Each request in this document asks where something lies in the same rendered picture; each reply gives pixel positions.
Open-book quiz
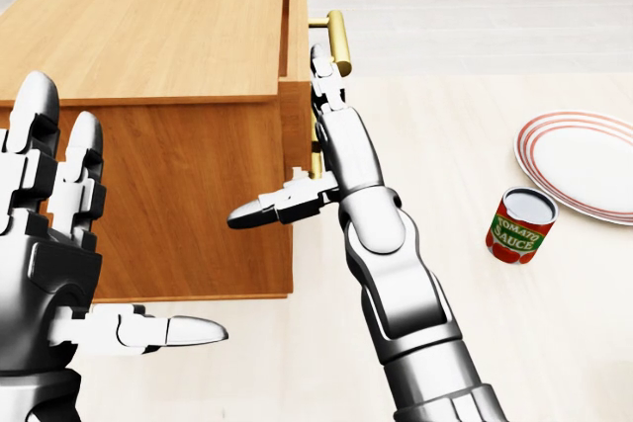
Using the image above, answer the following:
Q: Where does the short brass drawer handle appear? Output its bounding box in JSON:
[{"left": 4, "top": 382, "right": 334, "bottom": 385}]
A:
[{"left": 309, "top": 109, "right": 325, "bottom": 181}]

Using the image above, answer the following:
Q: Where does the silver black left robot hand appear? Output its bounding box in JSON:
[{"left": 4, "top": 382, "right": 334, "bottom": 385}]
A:
[{"left": 0, "top": 70, "right": 230, "bottom": 377}]

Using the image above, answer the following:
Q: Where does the white plate with red rings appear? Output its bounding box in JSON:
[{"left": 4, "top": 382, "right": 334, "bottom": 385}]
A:
[{"left": 513, "top": 111, "right": 633, "bottom": 227}]

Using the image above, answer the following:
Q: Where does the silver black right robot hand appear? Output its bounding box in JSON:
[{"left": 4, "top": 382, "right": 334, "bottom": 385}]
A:
[{"left": 226, "top": 42, "right": 387, "bottom": 231}]

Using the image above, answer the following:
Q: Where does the long brass drawer handle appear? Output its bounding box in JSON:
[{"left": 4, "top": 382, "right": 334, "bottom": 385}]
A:
[{"left": 307, "top": 9, "right": 353, "bottom": 79}]

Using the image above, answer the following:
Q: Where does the tomato sauce tin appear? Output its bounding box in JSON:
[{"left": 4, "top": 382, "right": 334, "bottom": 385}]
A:
[{"left": 485, "top": 186, "right": 560, "bottom": 266}]

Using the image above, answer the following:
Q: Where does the wooden drawer with long handle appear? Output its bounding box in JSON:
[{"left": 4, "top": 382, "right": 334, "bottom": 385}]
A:
[{"left": 278, "top": 0, "right": 313, "bottom": 84}]

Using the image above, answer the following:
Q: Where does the wooden drawer with short handle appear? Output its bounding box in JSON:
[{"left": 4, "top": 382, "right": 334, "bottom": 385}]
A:
[{"left": 278, "top": 79, "right": 315, "bottom": 182}]

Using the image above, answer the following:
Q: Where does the wooden cabinet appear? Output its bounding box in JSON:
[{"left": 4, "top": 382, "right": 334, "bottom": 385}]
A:
[{"left": 0, "top": 0, "right": 314, "bottom": 304}]

